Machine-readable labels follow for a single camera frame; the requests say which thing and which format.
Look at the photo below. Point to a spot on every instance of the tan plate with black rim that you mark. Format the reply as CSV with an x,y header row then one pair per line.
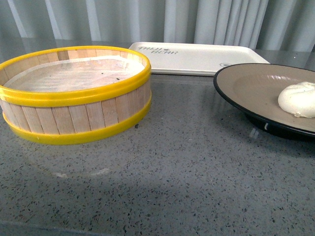
x,y
254,88

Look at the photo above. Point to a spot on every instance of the white steamed bun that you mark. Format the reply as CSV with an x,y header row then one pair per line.
x,y
298,100

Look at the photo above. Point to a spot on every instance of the cream rectangular serving tray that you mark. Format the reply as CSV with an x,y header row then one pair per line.
x,y
194,59

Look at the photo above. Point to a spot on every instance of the yellow rimmed wooden steamer basket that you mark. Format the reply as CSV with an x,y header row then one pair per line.
x,y
74,117

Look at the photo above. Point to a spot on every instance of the white mesh steamer liner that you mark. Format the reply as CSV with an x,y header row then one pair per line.
x,y
75,74

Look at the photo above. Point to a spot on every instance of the grey pleated curtain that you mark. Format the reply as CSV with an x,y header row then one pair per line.
x,y
262,24

